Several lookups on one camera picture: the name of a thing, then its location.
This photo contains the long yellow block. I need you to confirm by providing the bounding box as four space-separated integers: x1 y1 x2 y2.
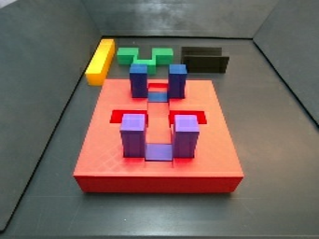
85 39 115 86

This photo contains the red slotted board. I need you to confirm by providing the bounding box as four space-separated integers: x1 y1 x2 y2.
74 79 245 193

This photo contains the purple U block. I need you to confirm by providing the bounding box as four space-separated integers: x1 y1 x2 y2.
121 114 199 162

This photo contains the dark blue U block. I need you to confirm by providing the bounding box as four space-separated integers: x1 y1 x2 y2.
130 63 187 99

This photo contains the green zigzag block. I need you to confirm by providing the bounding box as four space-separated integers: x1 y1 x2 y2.
117 47 175 76

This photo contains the black angle bracket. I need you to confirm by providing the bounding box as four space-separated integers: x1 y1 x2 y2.
181 47 230 74

